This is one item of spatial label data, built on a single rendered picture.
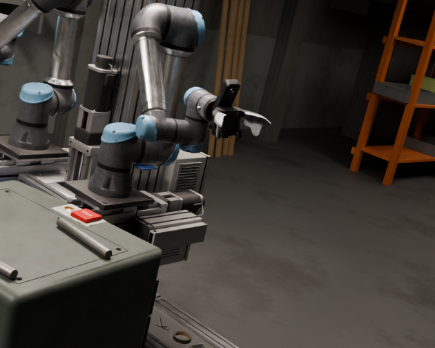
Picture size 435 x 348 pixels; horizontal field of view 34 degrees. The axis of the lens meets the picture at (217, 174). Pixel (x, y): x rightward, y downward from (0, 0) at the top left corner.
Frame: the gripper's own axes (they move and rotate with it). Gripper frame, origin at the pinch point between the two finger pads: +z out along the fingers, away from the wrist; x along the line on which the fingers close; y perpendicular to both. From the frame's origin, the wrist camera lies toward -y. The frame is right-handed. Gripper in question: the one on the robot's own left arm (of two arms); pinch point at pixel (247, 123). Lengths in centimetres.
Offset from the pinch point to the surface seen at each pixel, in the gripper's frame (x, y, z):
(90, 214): 40.0, 26.2, -7.6
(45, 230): 54, 25, 1
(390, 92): -452, 115, -470
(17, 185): 54, 25, -30
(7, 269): 67, 22, 26
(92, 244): 45, 25, 12
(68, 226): 49, 24, 2
